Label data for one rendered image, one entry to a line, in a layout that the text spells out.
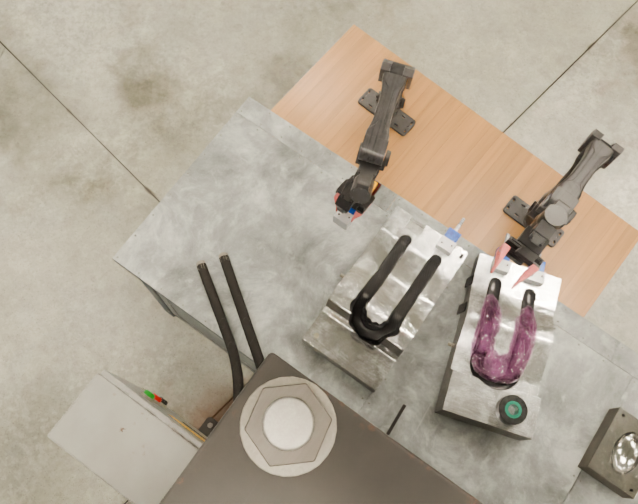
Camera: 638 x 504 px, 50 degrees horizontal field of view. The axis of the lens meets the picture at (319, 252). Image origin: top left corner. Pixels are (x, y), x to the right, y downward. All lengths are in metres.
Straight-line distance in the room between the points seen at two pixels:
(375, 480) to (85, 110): 2.75
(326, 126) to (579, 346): 1.06
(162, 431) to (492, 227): 1.30
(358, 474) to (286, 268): 1.34
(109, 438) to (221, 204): 1.00
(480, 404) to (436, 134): 0.90
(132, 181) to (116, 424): 1.89
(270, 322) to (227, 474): 1.27
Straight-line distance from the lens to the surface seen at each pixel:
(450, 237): 2.09
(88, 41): 3.55
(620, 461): 2.20
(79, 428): 1.42
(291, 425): 0.78
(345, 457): 0.83
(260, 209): 2.17
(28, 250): 3.17
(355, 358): 2.00
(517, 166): 2.36
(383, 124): 1.84
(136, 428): 1.39
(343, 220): 2.00
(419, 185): 2.25
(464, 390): 1.99
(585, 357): 2.24
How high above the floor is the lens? 2.83
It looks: 73 degrees down
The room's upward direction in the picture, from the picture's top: 9 degrees clockwise
